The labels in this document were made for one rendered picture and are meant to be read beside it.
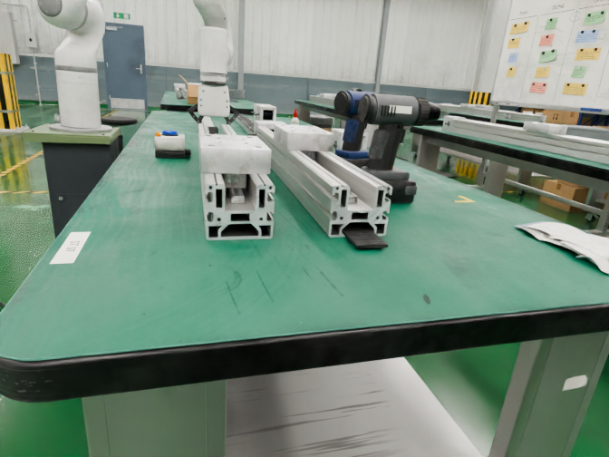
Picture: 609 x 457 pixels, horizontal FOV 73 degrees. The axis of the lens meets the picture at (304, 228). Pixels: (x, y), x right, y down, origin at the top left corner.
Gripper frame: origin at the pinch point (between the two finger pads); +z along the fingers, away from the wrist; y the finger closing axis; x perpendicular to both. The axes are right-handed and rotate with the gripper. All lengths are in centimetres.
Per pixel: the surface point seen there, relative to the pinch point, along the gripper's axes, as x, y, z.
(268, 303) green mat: 104, -1, 5
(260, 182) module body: 84, -3, -3
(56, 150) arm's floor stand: -3.7, 48.8, 7.9
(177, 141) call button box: 20.9, 11.2, 0.5
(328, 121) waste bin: -467, -193, 33
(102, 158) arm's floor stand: -4.0, 35.6, 10.2
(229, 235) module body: 84, 2, 5
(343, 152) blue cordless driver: 40, -31, -1
